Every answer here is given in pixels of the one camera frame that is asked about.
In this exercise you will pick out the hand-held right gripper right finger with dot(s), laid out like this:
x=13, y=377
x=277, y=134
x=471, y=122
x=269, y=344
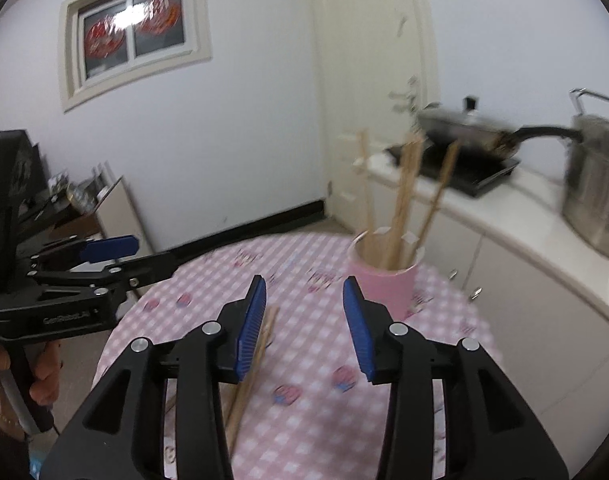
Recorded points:
x=357, y=330

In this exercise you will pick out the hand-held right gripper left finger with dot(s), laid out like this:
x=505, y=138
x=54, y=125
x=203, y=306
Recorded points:
x=252, y=330

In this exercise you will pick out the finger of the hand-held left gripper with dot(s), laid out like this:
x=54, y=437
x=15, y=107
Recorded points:
x=109, y=247
x=134, y=272

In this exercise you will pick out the wooden chopstick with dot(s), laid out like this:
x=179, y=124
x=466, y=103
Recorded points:
x=273, y=322
x=233, y=422

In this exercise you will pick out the pink cup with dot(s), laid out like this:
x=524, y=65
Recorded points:
x=384, y=290

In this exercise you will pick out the bunch of wooden chopsticks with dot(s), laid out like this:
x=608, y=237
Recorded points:
x=407, y=200

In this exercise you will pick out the person's left hand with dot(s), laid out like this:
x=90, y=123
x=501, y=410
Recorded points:
x=47, y=380

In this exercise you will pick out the brown and white side cabinet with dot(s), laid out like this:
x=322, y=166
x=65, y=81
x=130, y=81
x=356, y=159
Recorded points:
x=119, y=215

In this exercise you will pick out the pink checked tablecloth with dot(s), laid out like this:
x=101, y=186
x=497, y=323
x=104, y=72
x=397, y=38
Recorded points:
x=294, y=270

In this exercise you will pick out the cream framed window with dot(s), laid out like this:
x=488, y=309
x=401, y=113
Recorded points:
x=72, y=50

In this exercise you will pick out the white counter cabinet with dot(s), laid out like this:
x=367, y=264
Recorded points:
x=514, y=240

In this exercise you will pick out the black induction cooker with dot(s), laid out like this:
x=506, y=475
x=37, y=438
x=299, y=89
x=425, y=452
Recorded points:
x=479, y=175

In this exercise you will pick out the red round window decoration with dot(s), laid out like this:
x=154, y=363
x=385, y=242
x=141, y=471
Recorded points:
x=159, y=15
x=104, y=37

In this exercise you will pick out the glass wok lid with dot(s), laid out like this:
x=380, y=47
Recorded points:
x=459, y=120

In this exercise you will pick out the cream panel door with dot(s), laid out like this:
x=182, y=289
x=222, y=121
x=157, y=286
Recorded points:
x=364, y=60

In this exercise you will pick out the stainless steel steamer pot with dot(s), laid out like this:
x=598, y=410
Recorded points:
x=594, y=185

